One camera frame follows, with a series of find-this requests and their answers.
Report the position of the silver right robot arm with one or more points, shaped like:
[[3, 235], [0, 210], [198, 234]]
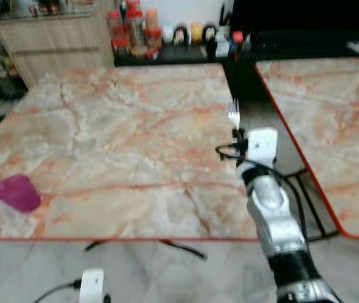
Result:
[[274, 214]]

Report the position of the black tv console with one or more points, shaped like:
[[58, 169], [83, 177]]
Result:
[[179, 53]]

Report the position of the small red box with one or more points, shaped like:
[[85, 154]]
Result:
[[237, 36]]

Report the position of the black and white box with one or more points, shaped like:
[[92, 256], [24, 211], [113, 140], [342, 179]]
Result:
[[223, 49]]

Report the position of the silver metal fork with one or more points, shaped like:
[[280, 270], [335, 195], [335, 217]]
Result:
[[234, 115]]

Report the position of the tall slim jar red lid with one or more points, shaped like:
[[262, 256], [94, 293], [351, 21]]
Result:
[[115, 28]]

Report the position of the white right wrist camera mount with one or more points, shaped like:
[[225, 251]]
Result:
[[263, 145]]

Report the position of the purple plastic cup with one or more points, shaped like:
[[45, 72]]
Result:
[[19, 194]]

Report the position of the clear jar orange lid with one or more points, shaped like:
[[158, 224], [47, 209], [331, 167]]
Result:
[[152, 20]]

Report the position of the light wooden drawer cabinet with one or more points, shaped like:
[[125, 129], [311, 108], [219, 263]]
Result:
[[56, 41]]

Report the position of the small jar red lid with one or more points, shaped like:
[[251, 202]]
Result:
[[154, 39]]

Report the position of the large clear jar red lid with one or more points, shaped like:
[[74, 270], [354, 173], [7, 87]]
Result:
[[135, 30]]

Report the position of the black television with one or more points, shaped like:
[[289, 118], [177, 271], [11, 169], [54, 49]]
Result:
[[306, 14]]

